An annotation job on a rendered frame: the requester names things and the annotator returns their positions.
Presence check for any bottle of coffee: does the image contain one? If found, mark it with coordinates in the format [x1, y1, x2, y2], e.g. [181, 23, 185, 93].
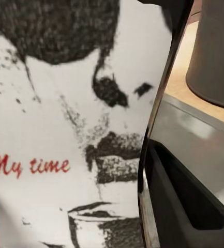
[0, 0, 197, 248]

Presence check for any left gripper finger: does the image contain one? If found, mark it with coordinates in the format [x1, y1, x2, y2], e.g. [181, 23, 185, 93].
[144, 139, 224, 248]

